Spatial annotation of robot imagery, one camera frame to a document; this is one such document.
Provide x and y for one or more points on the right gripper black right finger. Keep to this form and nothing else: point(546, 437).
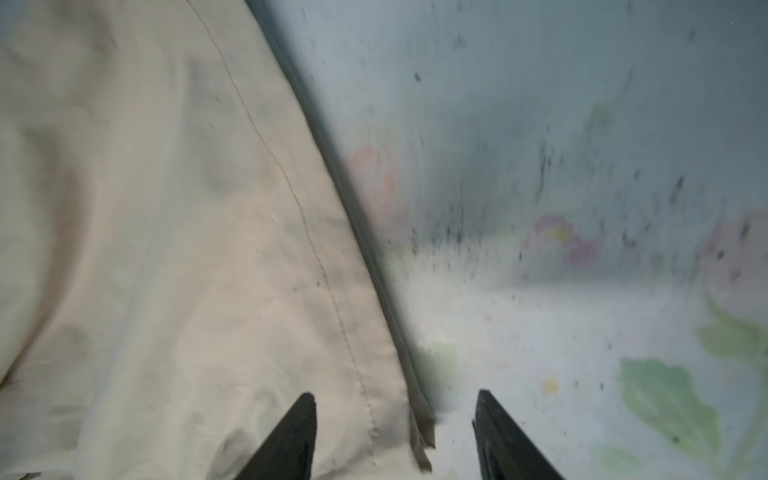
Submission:
point(504, 451)

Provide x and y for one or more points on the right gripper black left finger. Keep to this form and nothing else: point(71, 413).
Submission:
point(287, 452)

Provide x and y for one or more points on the beige shorts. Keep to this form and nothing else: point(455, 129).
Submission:
point(177, 267)

